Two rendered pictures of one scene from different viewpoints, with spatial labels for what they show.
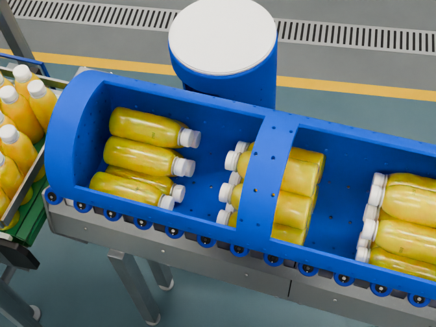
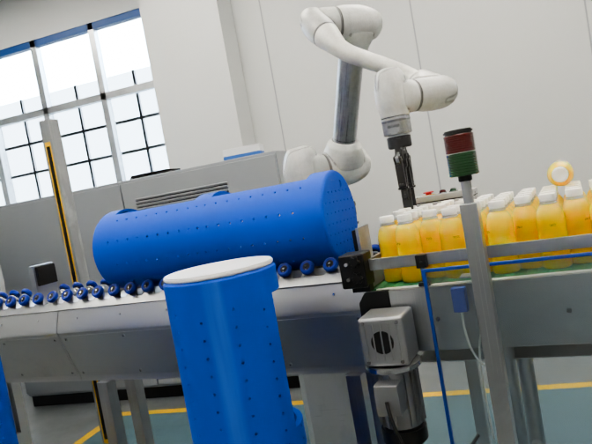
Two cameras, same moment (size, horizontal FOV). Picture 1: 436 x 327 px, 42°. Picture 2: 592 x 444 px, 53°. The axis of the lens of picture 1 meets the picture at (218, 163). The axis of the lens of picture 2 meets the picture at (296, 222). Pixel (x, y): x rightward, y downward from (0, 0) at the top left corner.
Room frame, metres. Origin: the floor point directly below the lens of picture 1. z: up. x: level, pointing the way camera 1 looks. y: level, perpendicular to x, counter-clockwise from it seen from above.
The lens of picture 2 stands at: (2.56, 0.20, 1.19)
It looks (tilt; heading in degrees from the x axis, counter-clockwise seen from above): 3 degrees down; 181
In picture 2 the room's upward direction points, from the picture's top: 10 degrees counter-clockwise
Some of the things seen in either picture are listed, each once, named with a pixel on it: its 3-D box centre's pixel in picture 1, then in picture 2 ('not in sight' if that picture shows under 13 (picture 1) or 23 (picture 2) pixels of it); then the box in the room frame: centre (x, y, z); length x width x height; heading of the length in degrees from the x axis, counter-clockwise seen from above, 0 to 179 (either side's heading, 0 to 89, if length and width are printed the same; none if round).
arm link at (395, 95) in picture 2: not in sight; (395, 92); (0.67, 0.53, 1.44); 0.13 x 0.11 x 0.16; 114
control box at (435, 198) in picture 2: not in sight; (446, 207); (0.60, 0.65, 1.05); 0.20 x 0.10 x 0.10; 66
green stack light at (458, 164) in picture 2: not in sight; (462, 164); (1.27, 0.54, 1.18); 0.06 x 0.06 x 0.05
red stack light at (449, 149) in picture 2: not in sight; (459, 143); (1.27, 0.54, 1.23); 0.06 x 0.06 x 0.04
